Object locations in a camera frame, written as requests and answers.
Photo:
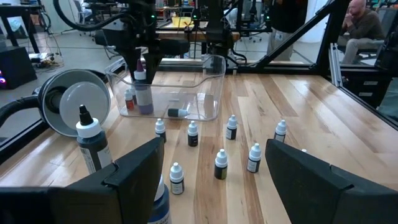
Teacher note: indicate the clear plastic bin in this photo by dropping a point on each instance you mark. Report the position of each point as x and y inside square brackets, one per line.
[205, 102]

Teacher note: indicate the black computer tower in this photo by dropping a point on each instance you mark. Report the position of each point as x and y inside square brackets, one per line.
[17, 67]

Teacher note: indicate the black desk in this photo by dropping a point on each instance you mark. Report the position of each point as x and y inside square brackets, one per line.
[18, 7]

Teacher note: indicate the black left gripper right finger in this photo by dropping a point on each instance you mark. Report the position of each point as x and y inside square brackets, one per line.
[317, 199]

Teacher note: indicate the round grey gooseneck lamp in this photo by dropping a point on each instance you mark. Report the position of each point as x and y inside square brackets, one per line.
[84, 102]

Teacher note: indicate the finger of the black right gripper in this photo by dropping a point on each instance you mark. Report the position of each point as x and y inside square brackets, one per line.
[152, 63]
[133, 60]

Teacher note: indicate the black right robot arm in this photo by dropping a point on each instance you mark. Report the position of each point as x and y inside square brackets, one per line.
[217, 31]

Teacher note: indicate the small red dropper bottle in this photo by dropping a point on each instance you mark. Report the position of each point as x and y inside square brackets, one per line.
[129, 104]

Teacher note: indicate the large blue colouring bottle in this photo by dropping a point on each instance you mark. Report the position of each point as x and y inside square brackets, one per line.
[160, 208]

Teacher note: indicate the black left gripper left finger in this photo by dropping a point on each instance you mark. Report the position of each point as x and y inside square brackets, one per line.
[93, 202]

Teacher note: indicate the yellow box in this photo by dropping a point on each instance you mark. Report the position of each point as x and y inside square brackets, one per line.
[182, 21]

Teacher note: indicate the person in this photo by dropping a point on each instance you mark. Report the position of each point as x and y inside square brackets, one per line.
[284, 18]
[363, 28]

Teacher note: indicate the small white-capped dropper bottle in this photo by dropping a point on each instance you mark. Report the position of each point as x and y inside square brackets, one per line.
[220, 171]
[254, 165]
[280, 127]
[192, 140]
[174, 112]
[132, 93]
[303, 151]
[231, 133]
[176, 186]
[160, 126]

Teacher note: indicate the large violet colouring bottle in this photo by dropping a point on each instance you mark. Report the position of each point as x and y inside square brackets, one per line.
[143, 99]

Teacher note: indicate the wooden workbench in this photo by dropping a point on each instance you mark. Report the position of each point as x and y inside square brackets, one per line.
[199, 35]

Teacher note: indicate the large black-tipped colouring bottle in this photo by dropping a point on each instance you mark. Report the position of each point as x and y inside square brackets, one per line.
[93, 149]

